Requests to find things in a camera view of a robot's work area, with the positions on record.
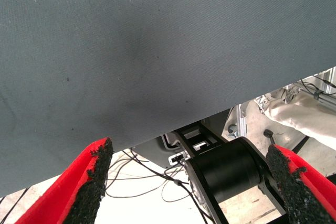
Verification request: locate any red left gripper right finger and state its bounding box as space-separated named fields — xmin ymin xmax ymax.
xmin=266 ymin=144 xmax=336 ymax=224

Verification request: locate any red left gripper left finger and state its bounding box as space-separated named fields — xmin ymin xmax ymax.
xmin=15 ymin=136 xmax=114 ymax=224

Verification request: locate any black office chair base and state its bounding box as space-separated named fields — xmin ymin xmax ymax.
xmin=263 ymin=129 xmax=279 ymax=146

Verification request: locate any white cloth bundle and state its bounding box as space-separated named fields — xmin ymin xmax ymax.
xmin=262 ymin=91 xmax=336 ymax=152

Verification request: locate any aluminium table leg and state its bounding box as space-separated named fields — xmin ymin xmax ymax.
xmin=227 ymin=104 xmax=248 ymax=140

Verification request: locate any dark grey table cloth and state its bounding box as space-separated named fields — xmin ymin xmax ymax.
xmin=0 ymin=0 xmax=336 ymax=198

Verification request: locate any thin black looped floor cable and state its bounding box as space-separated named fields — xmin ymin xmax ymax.
xmin=104 ymin=155 xmax=193 ymax=204

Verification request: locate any black robot body frame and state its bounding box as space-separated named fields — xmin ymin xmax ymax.
xmin=130 ymin=123 xmax=288 ymax=224

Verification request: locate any aluminium profile frame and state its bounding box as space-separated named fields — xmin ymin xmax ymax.
xmin=286 ymin=66 xmax=336 ymax=110

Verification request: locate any black cable with inline connector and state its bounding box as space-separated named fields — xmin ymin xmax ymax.
xmin=122 ymin=150 xmax=216 ymax=223

